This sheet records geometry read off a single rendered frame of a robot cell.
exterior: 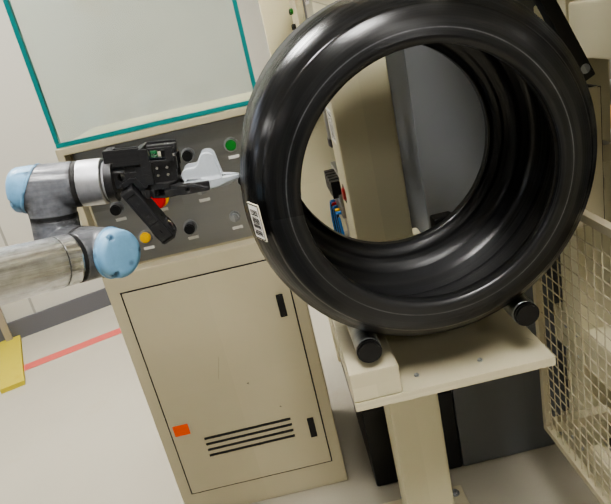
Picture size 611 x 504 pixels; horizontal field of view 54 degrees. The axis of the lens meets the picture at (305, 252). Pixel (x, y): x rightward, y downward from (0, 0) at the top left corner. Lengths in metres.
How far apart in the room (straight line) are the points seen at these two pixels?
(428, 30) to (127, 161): 0.50
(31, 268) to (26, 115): 3.06
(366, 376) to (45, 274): 0.55
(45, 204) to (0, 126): 2.88
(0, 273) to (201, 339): 1.04
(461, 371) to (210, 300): 0.86
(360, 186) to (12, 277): 0.75
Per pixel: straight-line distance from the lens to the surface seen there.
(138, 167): 1.01
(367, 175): 1.32
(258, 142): 0.90
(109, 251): 0.90
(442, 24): 0.90
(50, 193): 1.02
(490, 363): 1.15
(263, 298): 1.75
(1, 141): 3.90
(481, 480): 2.10
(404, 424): 1.62
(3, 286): 0.86
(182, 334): 1.81
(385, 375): 1.07
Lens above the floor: 1.44
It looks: 21 degrees down
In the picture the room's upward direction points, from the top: 13 degrees counter-clockwise
